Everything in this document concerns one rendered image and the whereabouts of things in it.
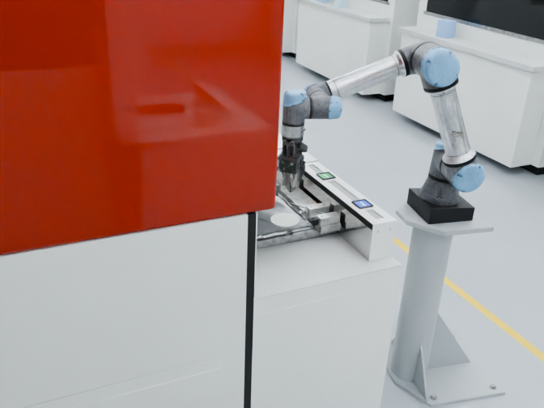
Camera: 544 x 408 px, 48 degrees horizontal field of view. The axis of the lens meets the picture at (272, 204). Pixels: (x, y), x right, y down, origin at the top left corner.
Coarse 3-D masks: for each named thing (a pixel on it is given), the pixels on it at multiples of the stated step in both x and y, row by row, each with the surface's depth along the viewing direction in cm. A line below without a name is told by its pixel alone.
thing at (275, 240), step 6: (294, 234) 212; (300, 234) 213; (306, 234) 214; (312, 234) 216; (318, 234) 217; (324, 234) 218; (330, 234) 219; (258, 240) 207; (264, 240) 208; (270, 240) 209; (276, 240) 210; (282, 240) 211; (288, 240) 212; (294, 240) 213; (258, 246) 208; (264, 246) 209
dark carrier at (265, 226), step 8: (280, 200) 225; (280, 208) 219; (288, 208) 219; (264, 216) 213; (264, 224) 207; (272, 224) 207; (296, 224) 208; (304, 224) 208; (264, 232) 202; (272, 232) 202
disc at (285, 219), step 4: (272, 216) 213; (276, 216) 213; (280, 216) 213; (284, 216) 213; (288, 216) 213; (292, 216) 213; (296, 216) 213; (272, 220) 210; (276, 220) 210; (280, 220) 210; (284, 220) 210; (288, 220) 210; (292, 220) 211; (296, 220) 211; (276, 224) 208; (280, 224) 208; (284, 224) 208; (288, 224) 208; (292, 224) 208
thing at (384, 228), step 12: (312, 168) 239; (324, 168) 239; (336, 180) 229; (336, 192) 219; (348, 192) 220; (348, 204) 210; (372, 204) 211; (372, 216) 202; (384, 216) 203; (372, 228) 198; (384, 228) 200; (372, 240) 200; (384, 240) 202; (372, 252) 202; (384, 252) 205
